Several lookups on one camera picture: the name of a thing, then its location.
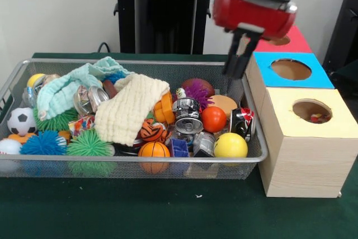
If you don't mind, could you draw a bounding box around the black and white soccer ball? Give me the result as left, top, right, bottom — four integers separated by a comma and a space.
7, 107, 38, 136

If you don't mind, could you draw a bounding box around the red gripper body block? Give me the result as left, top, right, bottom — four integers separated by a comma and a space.
212, 0, 298, 41

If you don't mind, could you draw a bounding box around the mint green cloth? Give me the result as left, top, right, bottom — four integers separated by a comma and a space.
36, 56, 134, 121

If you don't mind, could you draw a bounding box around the colourful patterned paper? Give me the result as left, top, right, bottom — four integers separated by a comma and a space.
309, 113, 331, 124

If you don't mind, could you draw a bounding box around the white baseball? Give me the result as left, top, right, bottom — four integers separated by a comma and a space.
0, 138, 22, 156

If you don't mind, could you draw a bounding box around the cream knitted cloth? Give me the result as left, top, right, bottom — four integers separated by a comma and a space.
93, 73, 171, 147

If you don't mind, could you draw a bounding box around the wooden box with three holes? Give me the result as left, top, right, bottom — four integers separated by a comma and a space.
237, 25, 358, 198

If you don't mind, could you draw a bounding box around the green spiky ball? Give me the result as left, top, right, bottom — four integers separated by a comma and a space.
66, 130, 115, 157

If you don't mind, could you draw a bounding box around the red orange ball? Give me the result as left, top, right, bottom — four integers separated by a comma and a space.
200, 106, 227, 133

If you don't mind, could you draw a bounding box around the orange mini basketball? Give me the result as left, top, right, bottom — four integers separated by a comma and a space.
138, 141, 171, 174

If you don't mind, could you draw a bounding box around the black upright panel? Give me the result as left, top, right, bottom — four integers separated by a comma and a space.
323, 0, 358, 68

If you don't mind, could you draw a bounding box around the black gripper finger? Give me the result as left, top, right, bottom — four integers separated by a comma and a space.
236, 34, 262, 78
223, 31, 244, 76

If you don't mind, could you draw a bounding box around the shallow clear mesh bin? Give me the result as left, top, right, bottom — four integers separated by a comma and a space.
0, 58, 270, 180

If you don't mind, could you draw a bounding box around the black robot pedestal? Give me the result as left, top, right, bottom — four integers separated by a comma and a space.
107, 0, 226, 55

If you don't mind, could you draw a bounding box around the large yellow ball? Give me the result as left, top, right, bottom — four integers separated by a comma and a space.
214, 132, 249, 158

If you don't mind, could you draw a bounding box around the purple spiky ball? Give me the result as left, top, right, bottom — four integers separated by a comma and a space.
183, 79, 215, 111

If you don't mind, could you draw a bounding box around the black cable loop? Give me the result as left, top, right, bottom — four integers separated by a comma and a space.
96, 41, 113, 54

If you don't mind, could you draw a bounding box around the blue spiky ball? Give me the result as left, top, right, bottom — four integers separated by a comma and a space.
20, 130, 67, 156

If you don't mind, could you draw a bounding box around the dark green side table cloth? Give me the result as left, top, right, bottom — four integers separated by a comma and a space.
329, 59, 358, 83

